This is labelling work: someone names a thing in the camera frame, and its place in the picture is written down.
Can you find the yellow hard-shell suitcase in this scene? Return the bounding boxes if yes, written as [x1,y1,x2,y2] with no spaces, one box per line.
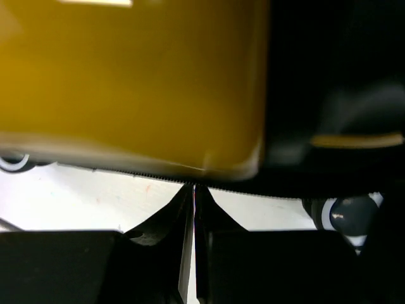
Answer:
[0,0,405,254]

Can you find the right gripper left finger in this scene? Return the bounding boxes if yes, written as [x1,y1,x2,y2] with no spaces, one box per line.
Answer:
[1,185,194,303]

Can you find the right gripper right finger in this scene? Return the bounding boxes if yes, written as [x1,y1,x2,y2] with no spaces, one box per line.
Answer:
[194,186,404,303]

